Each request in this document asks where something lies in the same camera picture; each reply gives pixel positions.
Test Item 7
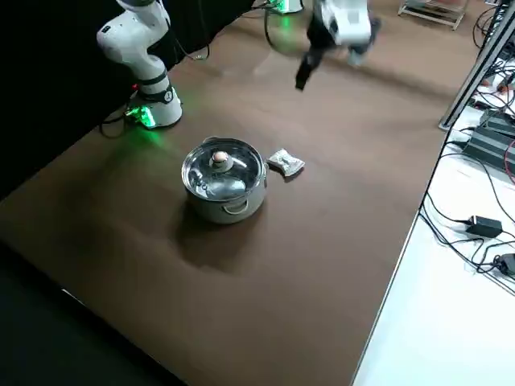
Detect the glass pot lid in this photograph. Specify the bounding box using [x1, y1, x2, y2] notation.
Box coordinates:
[181, 138, 268, 201]

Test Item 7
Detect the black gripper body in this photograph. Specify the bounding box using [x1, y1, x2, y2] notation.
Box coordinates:
[304, 6, 338, 57]

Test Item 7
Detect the aluminium post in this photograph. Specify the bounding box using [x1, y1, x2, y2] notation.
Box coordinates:
[437, 0, 515, 132]

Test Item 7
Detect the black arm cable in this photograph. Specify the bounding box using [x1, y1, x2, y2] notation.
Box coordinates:
[159, 0, 211, 62]

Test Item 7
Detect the steel pot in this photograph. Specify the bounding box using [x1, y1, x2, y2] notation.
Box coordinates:
[181, 136, 270, 225]

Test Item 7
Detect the black base cable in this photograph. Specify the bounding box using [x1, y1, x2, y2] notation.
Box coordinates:
[263, 6, 301, 54]
[99, 106, 140, 140]

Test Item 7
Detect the silver wire dish rack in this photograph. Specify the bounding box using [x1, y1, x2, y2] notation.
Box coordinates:
[398, 0, 469, 31]

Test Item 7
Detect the black power adapter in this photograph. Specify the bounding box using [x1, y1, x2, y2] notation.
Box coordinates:
[466, 215, 504, 238]
[495, 252, 515, 275]

